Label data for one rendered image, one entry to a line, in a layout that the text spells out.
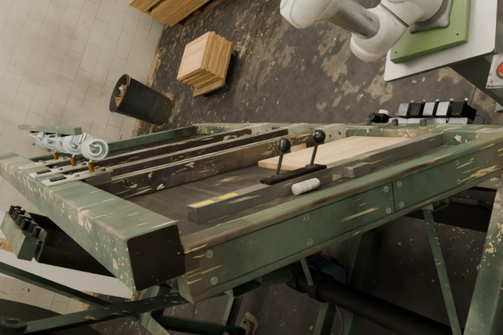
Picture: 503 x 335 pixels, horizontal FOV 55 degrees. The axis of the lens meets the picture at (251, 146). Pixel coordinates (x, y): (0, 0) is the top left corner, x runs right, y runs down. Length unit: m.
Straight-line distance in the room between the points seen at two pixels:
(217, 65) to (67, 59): 2.68
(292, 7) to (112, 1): 6.13
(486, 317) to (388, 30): 1.07
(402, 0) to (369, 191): 1.05
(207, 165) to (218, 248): 0.79
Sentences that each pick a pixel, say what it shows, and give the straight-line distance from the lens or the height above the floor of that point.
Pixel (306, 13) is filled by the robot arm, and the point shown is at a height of 1.49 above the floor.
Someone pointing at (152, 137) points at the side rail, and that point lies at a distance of 3.10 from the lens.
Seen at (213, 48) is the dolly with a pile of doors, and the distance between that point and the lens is 4.97.
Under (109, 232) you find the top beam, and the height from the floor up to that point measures 1.96.
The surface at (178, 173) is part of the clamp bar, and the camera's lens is 1.63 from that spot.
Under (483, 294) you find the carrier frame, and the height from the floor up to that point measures 0.79.
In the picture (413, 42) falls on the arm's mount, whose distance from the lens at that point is 2.19.
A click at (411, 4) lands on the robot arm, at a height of 0.97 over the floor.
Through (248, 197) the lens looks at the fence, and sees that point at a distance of 1.22.
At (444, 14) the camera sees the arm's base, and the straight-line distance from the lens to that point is 2.15.
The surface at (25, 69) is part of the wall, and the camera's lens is 6.85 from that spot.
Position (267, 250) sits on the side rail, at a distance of 0.97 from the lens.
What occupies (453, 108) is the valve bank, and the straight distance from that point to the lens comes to 1.95.
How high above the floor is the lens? 2.26
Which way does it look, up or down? 32 degrees down
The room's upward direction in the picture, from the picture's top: 67 degrees counter-clockwise
